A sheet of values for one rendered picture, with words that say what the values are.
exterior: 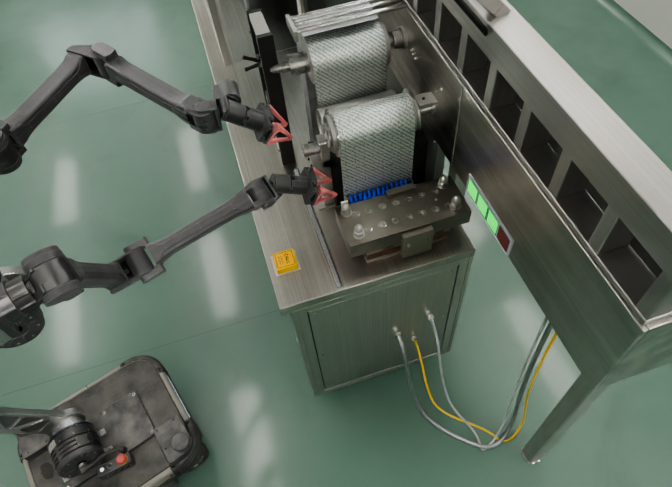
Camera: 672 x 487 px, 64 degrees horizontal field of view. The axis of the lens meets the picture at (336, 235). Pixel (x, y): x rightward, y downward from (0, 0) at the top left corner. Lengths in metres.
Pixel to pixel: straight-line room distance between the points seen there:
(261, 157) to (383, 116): 0.65
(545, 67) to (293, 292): 0.97
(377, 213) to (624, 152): 0.84
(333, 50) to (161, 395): 1.53
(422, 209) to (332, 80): 0.49
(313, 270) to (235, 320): 1.07
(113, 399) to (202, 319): 0.59
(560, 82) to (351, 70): 0.75
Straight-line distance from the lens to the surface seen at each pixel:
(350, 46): 1.72
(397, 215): 1.70
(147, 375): 2.48
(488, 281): 2.82
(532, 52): 1.26
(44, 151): 4.01
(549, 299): 1.39
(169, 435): 2.30
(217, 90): 1.53
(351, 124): 1.58
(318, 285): 1.72
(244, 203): 1.54
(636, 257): 1.20
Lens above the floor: 2.36
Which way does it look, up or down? 53 degrees down
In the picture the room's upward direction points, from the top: 6 degrees counter-clockwise
